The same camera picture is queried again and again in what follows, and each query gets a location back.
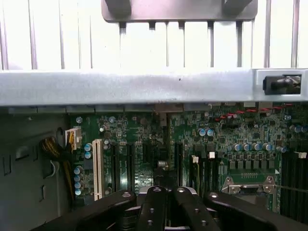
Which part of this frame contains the black case lock knob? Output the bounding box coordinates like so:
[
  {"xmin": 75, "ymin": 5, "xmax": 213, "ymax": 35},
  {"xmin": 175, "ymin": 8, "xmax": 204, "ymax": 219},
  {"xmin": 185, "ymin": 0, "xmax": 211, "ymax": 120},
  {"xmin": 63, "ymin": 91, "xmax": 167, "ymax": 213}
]
[{"xmin": 262, "ymin": 75, "xmax": 302, "ymax": 96}]

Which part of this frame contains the white expansion slot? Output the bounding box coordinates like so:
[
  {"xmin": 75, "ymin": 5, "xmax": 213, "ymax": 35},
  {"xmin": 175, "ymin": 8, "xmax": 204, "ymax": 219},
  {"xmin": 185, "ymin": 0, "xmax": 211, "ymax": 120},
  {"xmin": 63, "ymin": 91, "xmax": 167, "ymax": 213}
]
[{"xmin": 92, "ymin": 139, "xmax": 104, "ymax": 201}]

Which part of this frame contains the yellow black wire bundle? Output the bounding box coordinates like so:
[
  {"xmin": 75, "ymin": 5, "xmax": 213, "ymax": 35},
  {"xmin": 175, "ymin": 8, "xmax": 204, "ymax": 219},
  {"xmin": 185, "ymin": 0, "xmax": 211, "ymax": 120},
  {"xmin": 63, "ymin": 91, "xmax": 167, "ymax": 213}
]
[{"xmin": 39, "ymin": 136, "xmax": 76, "ymax": 205}]

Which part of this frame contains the thin locking lever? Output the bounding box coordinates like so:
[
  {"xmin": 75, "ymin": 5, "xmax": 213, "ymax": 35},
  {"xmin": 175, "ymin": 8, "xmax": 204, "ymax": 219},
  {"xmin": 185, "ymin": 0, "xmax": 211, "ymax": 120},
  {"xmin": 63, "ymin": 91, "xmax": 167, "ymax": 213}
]
[{"xmin": 273, "ymin": 184, "xmax": 308, "ymax": 193}]

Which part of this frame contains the green motherboard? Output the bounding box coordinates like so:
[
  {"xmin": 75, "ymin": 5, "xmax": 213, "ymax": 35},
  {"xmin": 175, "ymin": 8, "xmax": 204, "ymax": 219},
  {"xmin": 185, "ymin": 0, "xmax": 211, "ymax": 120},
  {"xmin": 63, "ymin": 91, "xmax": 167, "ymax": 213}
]
[{"xmin": 69, "ymin": 103, "xmax": 308, "ymax": 217}]

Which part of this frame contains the short black expansion slot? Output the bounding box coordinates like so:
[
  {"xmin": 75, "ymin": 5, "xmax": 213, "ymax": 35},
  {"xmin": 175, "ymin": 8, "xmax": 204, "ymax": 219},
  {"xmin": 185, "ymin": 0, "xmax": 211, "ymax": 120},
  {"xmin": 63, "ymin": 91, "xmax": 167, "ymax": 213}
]
[{"xmin": 141, "ymin": 141, "xmax": 151, "ymax": 165}]

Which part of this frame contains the grey power supply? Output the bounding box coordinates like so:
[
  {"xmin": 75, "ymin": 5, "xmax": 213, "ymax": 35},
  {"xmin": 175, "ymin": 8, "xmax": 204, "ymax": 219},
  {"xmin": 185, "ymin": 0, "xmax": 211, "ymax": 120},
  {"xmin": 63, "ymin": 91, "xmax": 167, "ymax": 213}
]
[{"xmin": 0, "ymin": 113, "xmax": 72, "ymax": 231}]

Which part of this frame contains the grey parts rack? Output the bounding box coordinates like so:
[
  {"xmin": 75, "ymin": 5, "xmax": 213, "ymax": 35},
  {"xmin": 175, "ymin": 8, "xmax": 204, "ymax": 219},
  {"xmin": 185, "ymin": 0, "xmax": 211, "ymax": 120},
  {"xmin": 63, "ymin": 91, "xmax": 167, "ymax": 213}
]
[{"xmin": 101, "ymin": 0, "xmax": 258, "ymax": 24}]

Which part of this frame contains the black PC case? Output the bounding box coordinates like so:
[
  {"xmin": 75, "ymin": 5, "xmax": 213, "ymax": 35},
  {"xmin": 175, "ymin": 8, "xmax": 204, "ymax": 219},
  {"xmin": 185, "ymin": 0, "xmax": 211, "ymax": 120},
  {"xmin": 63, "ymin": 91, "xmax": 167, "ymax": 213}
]
[{"xmin": 0, "ymin": 68, "xmax": 308, "ymax": 231}]

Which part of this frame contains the CPU socket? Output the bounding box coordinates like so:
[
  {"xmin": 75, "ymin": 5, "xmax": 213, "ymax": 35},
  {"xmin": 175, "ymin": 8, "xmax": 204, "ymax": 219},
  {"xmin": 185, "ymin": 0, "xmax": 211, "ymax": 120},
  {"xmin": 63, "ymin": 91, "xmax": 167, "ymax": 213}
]
[{"xmin": 221, "ymin": 175, "xmax": 282, "ymax": 210}]

